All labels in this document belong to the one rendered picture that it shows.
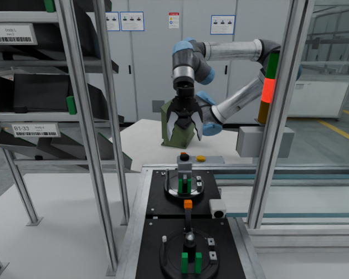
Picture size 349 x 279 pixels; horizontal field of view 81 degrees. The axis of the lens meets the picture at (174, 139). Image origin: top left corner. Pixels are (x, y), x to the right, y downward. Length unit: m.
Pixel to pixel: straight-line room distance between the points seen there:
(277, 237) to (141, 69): 3.30
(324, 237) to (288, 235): 0.10
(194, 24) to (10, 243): 3.34
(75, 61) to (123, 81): 3.38
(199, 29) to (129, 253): 3.34
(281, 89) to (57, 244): 0.76
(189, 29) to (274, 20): 1.28
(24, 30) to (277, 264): 0.78
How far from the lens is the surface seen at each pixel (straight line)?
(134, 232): 0.63
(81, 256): 0.75
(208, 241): 0.55
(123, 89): 3.79
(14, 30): 0.43
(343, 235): 0.81
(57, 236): 0.83
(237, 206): 0.78
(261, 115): 0.52
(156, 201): 0.69
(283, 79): 0.47
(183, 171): 0.66
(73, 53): 0.39
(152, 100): 3.73
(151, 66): 3.63
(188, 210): 0.52
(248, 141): 0.52
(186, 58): 0.74
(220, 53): 0.96
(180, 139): 1.22
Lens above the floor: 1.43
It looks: 25 degrees down
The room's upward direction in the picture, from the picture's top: straight up
